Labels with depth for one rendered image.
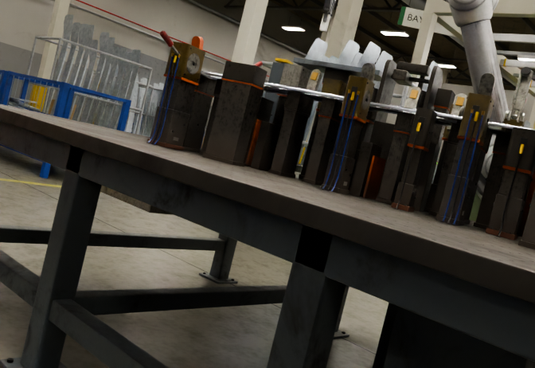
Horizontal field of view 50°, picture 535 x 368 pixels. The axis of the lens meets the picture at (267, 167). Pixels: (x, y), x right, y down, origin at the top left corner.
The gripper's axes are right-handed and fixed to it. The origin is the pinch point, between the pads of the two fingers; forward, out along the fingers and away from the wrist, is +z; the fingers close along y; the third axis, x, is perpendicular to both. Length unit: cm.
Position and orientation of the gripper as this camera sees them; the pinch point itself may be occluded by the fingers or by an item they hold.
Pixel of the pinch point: (325, 22)
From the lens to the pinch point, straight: 242.7
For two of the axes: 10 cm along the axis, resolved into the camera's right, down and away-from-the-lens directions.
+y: -2.4, -0.3, -9.7
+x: 9.4, 2.3, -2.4
